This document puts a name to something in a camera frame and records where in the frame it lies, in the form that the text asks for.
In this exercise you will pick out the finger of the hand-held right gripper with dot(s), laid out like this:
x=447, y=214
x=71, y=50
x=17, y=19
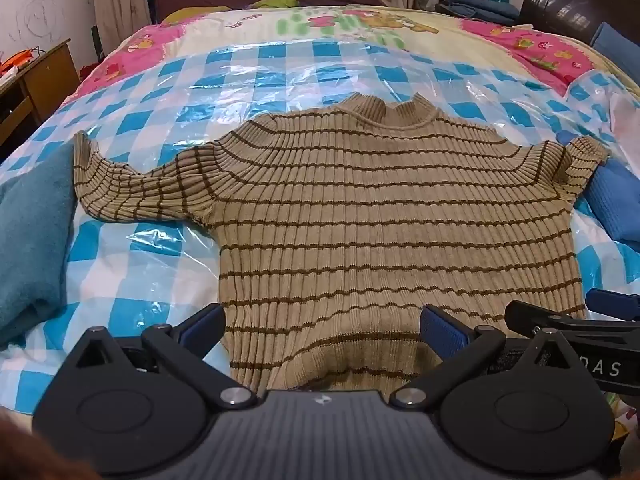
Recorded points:
x=530, y=317
x=607, y=302

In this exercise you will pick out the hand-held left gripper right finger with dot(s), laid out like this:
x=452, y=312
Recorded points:
x=440, y=332

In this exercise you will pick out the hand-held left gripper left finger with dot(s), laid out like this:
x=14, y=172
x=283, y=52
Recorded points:
x=205, y=326

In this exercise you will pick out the beige brown-striped ribbed sweater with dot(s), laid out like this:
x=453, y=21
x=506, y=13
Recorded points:
x=375, y=210

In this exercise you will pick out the folded blue clothes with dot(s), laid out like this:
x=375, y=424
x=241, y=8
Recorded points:
x=480, y=7

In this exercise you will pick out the blue knit garment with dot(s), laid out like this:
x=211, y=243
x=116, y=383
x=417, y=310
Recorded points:
x=615, y=200

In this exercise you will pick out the white cloth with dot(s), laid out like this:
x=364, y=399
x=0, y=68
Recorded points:
x=627, y=120

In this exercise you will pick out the teal towel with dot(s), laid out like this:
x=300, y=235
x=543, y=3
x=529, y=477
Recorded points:
x=30, y=240

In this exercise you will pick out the blue pillow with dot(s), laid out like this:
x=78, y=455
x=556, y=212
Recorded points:
x=617, y=42

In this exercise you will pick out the blue checkered plastic sheet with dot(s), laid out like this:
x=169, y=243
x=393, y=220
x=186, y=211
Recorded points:
x=300, y=70

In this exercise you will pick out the wooden desk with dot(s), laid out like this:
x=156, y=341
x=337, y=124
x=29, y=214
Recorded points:
x=45, y=80

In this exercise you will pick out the yellow-green pillow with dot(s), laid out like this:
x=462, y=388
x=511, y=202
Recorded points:
x=195, y=12

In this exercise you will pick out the cartoon printed bed quilt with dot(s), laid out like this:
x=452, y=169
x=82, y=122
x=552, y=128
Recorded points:
x=350, y=22

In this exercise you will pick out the orange tool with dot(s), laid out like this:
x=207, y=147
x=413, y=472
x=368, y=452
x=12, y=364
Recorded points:
x=15, y=62

